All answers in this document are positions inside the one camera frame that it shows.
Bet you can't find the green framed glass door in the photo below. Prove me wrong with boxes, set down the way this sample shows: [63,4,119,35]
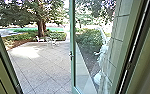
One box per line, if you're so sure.
[68,0,150,94]

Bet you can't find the metal door handle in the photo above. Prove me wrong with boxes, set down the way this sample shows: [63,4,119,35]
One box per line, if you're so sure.
[68,50,75,61]

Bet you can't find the dark green shrub bed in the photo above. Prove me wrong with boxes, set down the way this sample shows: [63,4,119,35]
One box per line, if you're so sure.
[75,28,105,53]

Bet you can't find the small green shrub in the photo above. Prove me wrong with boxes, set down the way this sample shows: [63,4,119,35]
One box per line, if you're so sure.
[45,31,68,42]

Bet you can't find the outdoor metal chair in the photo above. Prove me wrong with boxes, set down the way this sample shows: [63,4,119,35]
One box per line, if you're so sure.
[35,35,46,44]
[46,37,58,48]

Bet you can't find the white angel statue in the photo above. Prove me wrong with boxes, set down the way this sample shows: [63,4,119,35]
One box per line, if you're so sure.
[92,26,111,94]

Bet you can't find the large tree trunk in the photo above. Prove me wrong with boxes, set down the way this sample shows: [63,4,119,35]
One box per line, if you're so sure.
[36,13,48,38]

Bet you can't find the low brownish hedge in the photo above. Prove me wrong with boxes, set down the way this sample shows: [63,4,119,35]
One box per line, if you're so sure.
[2,31,39,50]

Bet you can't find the green framed glass wall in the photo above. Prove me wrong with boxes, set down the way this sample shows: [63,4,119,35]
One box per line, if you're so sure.
[0,19,25,94]

